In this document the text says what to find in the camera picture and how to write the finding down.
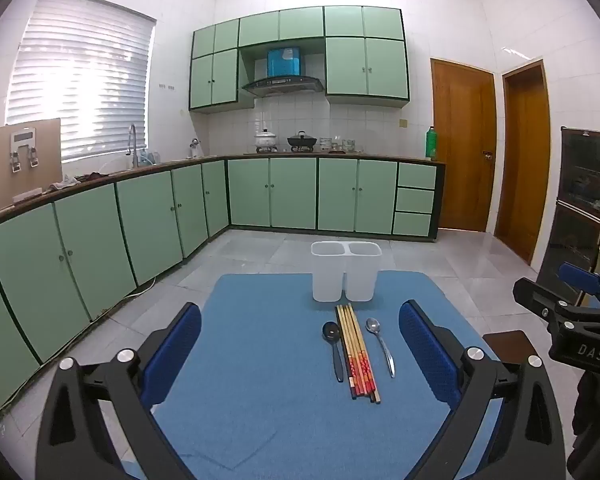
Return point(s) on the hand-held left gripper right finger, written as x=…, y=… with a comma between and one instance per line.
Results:
x=427, y=355

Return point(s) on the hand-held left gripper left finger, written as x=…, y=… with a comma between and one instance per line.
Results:
x=172, y=355

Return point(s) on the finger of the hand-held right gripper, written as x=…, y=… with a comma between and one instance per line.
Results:
x=580, y=277
x=535, y=300

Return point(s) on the metal spoon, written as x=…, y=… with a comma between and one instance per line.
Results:
x=374, y=326

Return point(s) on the bundle of bamboo chopsticks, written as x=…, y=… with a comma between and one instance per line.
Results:
x=357, y=360

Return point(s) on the black spoon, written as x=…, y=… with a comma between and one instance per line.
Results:
x=331, y=331

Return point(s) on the white double utensil holder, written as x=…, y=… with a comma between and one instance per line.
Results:
x=330, y=280

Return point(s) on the brown wooden stool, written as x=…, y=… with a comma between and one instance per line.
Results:
x=505, y=345

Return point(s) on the blue table mat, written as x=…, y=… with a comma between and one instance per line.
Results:
x=260, y=360

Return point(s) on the black glass door cabinet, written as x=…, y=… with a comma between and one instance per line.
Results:
x=580, y=180

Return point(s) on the plain wooden door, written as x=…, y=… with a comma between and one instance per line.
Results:
x=522, y=170

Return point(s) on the green drawer front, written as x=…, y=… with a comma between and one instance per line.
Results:
x=417, y=176
x=412, y=224
x=415, y=201

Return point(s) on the green bottle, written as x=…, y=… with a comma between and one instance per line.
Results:
x=431, y=145

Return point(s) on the dark red cloth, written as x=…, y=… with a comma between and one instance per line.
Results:
x=94, y=177

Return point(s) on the green base cabinets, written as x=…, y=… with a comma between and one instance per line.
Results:
x=290, y=190

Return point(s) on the white cloth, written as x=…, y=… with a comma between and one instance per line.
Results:
x=64, y=182

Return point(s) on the patterned bowls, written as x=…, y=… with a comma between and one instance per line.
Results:
x=349, y=146

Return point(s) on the chrome kitchen faucet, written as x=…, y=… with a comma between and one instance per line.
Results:
x=132, y=132

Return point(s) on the gas stove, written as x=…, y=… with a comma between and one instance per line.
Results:
x=280, y=152

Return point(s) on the glass cup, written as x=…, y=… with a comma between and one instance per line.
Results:
x=336, y=144

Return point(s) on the beige water purifier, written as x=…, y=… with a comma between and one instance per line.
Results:
x=45, y=160

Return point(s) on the white cooking pot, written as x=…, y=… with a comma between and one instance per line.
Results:
x=266, y=141

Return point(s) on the stack of bowls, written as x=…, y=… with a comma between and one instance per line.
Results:
x=325, y=143

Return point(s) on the black wok with lid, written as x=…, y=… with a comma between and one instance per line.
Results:
x=301, y=141

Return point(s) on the white window blinds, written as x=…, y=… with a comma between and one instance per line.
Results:
x=80, y=85

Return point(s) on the black range hood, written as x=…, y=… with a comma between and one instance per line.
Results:
x=285, y=85

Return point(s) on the blue wrapped hood chimney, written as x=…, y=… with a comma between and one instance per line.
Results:
x=282, y=62

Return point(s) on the wall socket strip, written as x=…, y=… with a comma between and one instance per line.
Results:
x=166, y=87

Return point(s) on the green wall cabinets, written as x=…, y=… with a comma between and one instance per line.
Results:
x=370, y=70

